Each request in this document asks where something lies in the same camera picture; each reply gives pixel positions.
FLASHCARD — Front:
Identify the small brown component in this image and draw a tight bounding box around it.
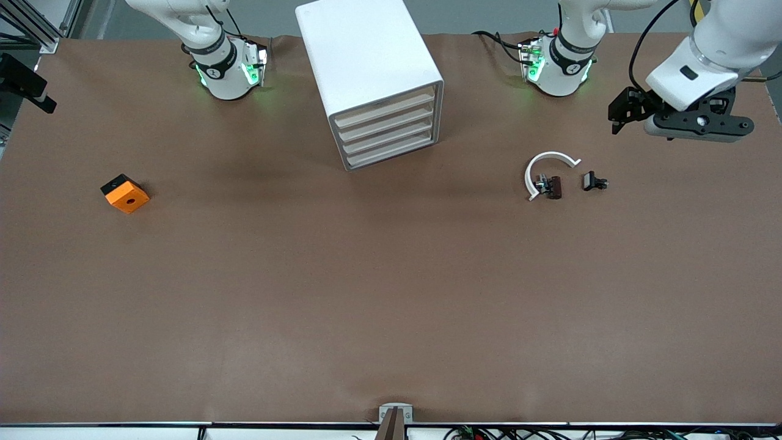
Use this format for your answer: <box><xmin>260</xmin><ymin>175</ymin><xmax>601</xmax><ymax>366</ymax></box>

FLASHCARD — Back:
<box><xmin>535</xmin><ymin>175</ymin><xmax>563</xmax><ymax>200</ymax></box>

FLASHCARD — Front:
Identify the orange and black block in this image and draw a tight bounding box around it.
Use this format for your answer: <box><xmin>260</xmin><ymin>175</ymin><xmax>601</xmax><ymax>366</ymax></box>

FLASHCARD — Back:
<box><xmin>100</xmin><ymin>174</ymin><xmax>150</xmax><ymax>215</ymax></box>

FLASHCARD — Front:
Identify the aluminium frame post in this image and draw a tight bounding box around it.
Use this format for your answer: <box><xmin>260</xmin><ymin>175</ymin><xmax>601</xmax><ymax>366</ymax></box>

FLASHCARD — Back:
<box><xmin>0</xmin><ymin>0</ymin><xmax>83</xmax><ymax>53</ymax></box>

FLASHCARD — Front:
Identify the white curved ring piece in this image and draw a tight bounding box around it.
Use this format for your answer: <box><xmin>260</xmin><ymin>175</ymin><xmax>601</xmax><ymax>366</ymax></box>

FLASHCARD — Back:
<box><xmin>525</xmin><ymin>151</ymin><xmax>582</xmax><ymax>202</ymax></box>

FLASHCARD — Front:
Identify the black base cable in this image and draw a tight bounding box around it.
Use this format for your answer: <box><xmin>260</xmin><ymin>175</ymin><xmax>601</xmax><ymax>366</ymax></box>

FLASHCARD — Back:
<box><xmin>473</xmin><ymin>31</ymin><xmax>529</xmax><ymax>65</ymax></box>

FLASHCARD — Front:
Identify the white table edge rail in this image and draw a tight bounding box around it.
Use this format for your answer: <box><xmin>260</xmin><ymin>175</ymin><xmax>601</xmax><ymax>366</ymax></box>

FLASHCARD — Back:
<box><xmin>0</xmin><ymin>422</ymin><xmax>782</xmax><ymax>440</ymax></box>

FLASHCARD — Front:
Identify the cable bundle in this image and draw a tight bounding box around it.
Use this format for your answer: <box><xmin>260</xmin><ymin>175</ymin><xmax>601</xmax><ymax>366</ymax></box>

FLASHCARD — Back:
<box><xmin>443</xmin><ymin>426</ymin><xmax>782</xmax><ymax>440</ymax></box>

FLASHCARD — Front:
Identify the grey metal bracket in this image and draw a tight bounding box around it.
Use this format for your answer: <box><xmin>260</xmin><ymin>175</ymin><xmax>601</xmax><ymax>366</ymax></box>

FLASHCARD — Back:
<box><xmin>379</xmin><ymin>403</ymin><xmax>414</xmax><ymax>424</ymax></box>

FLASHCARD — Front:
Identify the front edge camera mount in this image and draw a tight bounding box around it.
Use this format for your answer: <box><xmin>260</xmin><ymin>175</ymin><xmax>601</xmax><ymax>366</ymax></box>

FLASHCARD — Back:
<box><xmin>374</xmin><ymin>408</ymin><xmax>407</xmax><ymax>440</ymax></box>

